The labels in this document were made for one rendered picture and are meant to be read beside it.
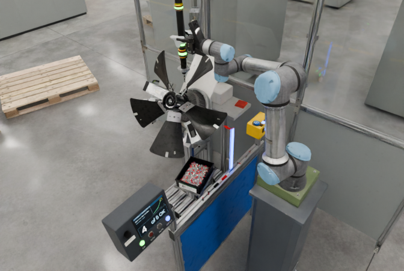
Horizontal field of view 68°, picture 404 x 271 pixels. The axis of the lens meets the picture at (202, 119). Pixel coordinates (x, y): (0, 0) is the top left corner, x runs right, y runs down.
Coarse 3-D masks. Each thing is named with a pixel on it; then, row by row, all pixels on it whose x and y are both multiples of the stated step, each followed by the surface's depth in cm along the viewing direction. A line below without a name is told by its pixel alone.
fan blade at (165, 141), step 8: (168, 128) 190; (176, 128) 191; (160, 136) 189; (168, 136) 189; (176, 136) 191; (152, 144) 190; (160, 144) 189; (168, 144) 189; (176, 144) 190; (152, 152) 190; (160, 152) 189; (168, 152) 189; (176, 152) 190; (184, 152) 190
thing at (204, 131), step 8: (192, 112) 183; (200, 112) 182; (208, 112) 182; (216, 112) 182; (224, 112) 180; (192, 120) 179; (200, 120) 178; (208, 120) 178; (216, 120) 178; (200, 128) 176; (208, 128) 175; (200, 136) 174; (208, 136) 173
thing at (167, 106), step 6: (168, 96) 188; (174, 96) 186; (180, 96) 188; (186, 96) 194; (162, 102) 189; (168, 102) 188; (174, 102) 186; (180, 102) 187; (168, 108) 186; (174, 108) 185
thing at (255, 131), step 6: (258, 114) 197; (264, 114) 197; (252, 120) 193; (258, 120) 192; (252, 126) 189; (258, 126) 188; (264, 126) 189; (246, 132) 195; (252, 132) 191; (258, 132) 188; (264, 132) 193; (258, 138) 191
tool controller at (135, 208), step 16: (144, 192) 130; (160, 192) 128; (128, 208) 124; (144, 208) 123; (160, 208) 129; (112, 224) 117; (128, 224) 118; (112, 240) 125; (128, 240) 119; (144, 240) 126; (128, 256) 121
